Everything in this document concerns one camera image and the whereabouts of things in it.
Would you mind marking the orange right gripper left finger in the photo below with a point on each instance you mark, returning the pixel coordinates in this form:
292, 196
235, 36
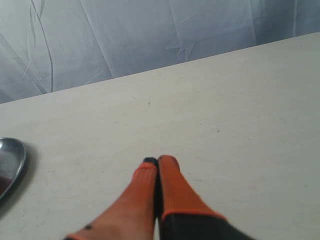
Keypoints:
132, 215

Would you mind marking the round metal plate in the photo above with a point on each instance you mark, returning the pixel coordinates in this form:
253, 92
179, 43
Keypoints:
13, 155

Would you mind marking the white cloth backdrop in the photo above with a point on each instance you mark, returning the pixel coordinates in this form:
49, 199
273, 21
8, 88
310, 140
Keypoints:
53, 45

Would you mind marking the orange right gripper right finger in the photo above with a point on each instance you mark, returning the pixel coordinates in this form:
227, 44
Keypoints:
183, 215

